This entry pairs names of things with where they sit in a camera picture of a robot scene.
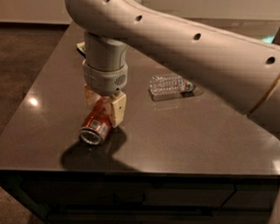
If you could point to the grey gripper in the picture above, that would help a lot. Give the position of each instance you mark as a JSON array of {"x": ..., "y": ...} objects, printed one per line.
[{"x": 104, "y": 79}]

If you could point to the red coke can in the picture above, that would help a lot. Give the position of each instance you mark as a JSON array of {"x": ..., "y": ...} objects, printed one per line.
[{"x": 96, "y": 126}]

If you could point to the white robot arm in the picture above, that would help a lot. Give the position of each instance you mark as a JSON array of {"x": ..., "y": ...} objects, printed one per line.
[{"x": 242, "y": 71}]

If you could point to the green rice chip bag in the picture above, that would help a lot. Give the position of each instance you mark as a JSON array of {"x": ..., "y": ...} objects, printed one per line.
[{"x": 81, "y": 48}]

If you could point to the clear plastic water bottle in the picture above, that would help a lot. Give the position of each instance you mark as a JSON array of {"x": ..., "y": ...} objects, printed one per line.
[{"x": 163, "y": 84}]

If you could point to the dark cabinet drawer front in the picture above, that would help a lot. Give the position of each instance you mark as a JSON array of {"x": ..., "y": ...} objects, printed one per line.
[{"x": 100, "y": 193}]

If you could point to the dark drawer handle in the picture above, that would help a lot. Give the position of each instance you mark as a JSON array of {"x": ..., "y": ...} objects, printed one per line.
[{"x": 130, "y": 199}]

